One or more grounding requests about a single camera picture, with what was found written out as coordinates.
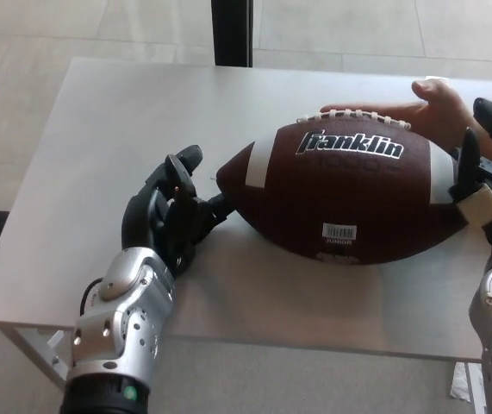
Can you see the crumpled white paper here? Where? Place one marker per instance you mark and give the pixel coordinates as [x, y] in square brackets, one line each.
[461, 379]

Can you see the brown Franklin football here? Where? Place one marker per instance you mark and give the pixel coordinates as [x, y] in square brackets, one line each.
[336, 202]

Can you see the robot left black hand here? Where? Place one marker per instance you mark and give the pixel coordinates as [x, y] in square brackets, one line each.
[142, 220]

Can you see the black vertical pillar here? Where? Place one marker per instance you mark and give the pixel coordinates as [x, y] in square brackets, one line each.
[232, 30]

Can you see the person's bare hand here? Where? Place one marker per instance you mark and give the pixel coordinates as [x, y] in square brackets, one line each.
[444, 116]

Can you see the white metal table leg frame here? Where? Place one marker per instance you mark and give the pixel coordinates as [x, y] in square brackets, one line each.
[34, 361]

